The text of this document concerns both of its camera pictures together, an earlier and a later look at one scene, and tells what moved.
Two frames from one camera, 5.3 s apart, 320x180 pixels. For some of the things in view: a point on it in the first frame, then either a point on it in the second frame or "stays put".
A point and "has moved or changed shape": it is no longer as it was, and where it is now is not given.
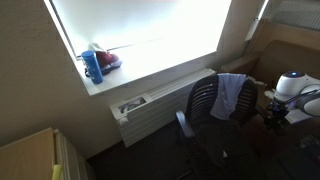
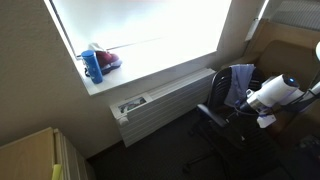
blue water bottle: (91, 61) stays put
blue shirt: (229, 87) to (238, 83)
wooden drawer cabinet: (33, 157) stays put
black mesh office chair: (214, 129) has moved or changed shape
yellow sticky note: (56, 172) stays put
